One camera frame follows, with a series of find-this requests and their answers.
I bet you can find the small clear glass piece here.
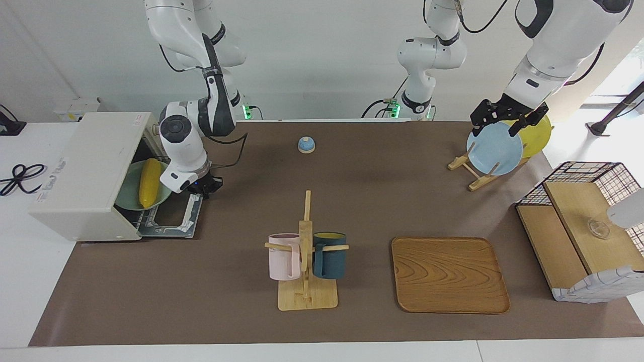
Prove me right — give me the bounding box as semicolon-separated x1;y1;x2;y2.
586;217;611;240

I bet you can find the yellow corn cob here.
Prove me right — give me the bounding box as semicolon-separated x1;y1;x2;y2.
138;158;163;209

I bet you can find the black base cable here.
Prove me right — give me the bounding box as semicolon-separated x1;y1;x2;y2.
361;75;409;119

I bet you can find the wooden plate rack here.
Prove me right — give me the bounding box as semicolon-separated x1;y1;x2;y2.
447;142;529;192

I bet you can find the yellow plate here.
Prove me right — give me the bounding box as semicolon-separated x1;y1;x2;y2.
503;115;552;159

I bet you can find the black device on table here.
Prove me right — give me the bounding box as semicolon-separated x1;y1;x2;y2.
0;105;27;136

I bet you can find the dark blue mug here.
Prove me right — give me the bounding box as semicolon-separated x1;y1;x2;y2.
312;231;347;280

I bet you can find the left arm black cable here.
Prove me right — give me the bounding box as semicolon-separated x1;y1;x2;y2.
454;0;610;85

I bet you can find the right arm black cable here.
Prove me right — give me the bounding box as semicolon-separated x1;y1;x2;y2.
159;43;248;169

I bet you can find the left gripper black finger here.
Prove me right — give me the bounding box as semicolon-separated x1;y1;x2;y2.
508;104;550;137
470;99;501;136

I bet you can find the brown wooden tray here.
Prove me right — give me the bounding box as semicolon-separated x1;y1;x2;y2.
391;236;511;315

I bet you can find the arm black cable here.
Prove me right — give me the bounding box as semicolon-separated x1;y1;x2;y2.
454;0;610;85
159;43;248;169

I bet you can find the coiled black cable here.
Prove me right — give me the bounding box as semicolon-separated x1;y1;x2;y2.
0;163;47;197

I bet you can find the black stand leg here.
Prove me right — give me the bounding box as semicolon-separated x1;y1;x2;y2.
586;80;644;136

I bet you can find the oven glass door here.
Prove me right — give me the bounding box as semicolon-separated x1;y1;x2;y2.
137;194;204;239

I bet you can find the light blue plate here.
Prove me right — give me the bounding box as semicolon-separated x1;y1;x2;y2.
466;122;524;176

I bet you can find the cream toaster oven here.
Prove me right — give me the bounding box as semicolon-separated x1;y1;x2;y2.
29;112;174;243

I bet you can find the white rounded device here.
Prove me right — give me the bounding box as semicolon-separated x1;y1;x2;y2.
606;189;644;229

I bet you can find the wire basket with wooden boards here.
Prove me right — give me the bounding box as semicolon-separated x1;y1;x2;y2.
515;161;644;303

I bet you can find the checkered white cloth liner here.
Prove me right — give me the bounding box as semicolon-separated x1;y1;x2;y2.
551;265;644;304

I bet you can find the white box with yellow label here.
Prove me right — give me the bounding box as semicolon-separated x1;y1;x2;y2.
54;98;101;122

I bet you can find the brown table mat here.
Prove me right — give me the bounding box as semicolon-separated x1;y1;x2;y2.
28;120;644;347

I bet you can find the pale green plate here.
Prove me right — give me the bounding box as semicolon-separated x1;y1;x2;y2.
115;160;173;211

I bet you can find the pink mug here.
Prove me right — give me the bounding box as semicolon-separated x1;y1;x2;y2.
267;233;302;281

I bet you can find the wooden mug rack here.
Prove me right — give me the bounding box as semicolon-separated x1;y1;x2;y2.
264;190;349;311

